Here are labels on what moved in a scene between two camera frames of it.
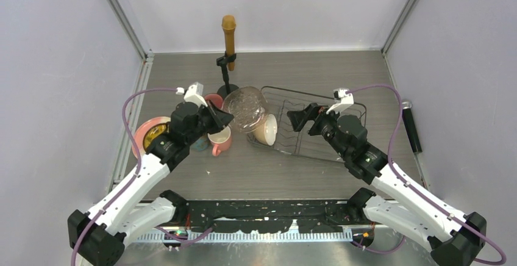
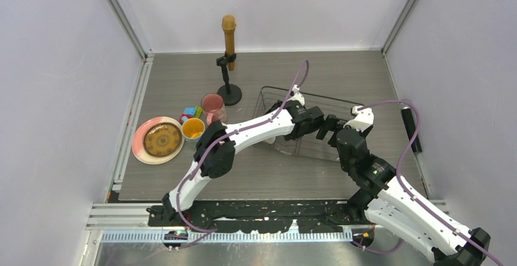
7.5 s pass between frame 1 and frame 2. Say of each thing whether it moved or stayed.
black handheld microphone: stayed
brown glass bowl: moved
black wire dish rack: stayed
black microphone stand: stayed
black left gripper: moved
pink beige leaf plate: stayed
